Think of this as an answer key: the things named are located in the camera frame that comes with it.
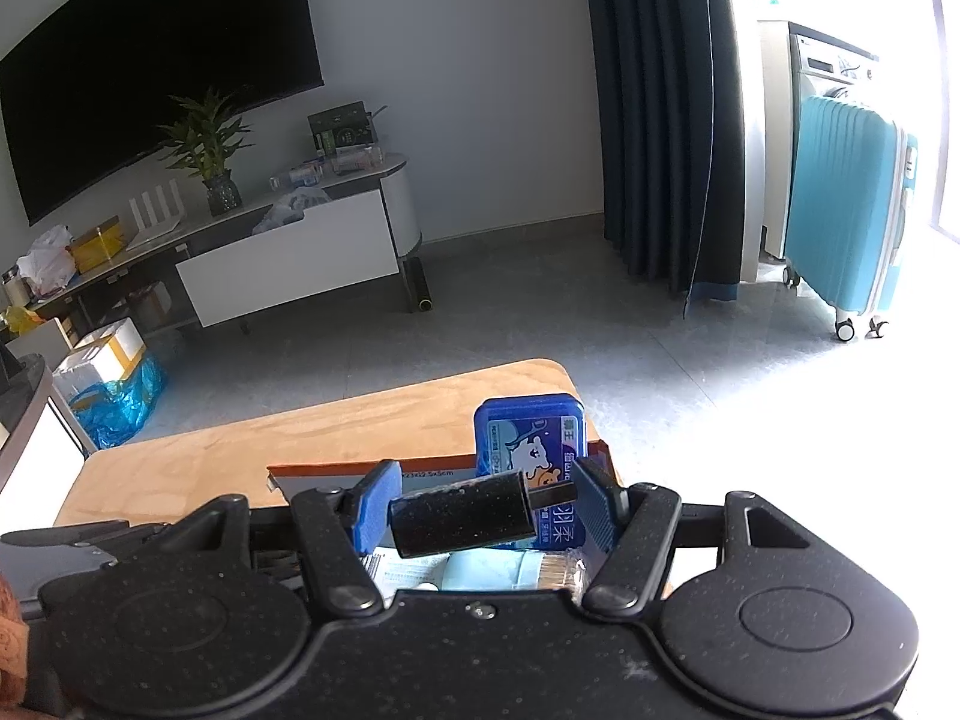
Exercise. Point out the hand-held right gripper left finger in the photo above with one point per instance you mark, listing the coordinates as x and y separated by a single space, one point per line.
379 510

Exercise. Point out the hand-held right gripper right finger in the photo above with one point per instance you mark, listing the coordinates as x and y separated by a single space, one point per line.
600 510

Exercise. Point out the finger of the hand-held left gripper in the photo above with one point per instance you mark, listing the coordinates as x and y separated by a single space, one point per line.
75 535

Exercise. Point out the orange cardboard box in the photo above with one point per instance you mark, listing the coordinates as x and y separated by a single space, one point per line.
322 476

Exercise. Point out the black power adapter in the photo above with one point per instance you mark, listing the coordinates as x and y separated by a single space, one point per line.
457 514

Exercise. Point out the blue plastic swab box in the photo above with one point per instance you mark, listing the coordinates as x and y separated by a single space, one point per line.
525 435

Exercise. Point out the blue toothpick dispenser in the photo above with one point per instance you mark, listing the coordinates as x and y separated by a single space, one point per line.
510 570

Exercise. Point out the blue plastic bag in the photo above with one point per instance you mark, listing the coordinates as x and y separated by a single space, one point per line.
120 405

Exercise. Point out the white and yellow carton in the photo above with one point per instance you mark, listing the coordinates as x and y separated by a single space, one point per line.
101 352

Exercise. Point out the black rolled mat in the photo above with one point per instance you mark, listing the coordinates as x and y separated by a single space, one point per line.
418 285

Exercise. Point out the white television cabinet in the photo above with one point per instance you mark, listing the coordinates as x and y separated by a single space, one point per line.
292 262

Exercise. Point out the white plastic bag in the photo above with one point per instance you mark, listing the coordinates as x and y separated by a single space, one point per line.
45 259

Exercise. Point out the yellow box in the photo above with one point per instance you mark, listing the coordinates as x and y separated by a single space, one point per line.
97 244

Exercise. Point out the blue and white crumpled bag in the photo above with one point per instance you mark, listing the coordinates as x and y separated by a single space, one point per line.
289 211

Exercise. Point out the white router with antennas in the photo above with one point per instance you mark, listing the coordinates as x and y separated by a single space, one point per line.
154 214

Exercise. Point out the clear plastic containers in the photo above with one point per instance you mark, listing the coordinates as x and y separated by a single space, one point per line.
356 160

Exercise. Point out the dark green printed box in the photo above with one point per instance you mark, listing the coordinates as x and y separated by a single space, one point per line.
341 127

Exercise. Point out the dark blue curtain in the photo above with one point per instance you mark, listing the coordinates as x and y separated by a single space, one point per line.
652 127

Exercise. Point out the teal hard-shell suitcase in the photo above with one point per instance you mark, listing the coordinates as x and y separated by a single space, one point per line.
847 210

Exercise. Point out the potted plant in dark vase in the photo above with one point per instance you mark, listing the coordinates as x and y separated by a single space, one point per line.
206 142

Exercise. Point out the large black television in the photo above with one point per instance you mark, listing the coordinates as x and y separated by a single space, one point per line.
150 52

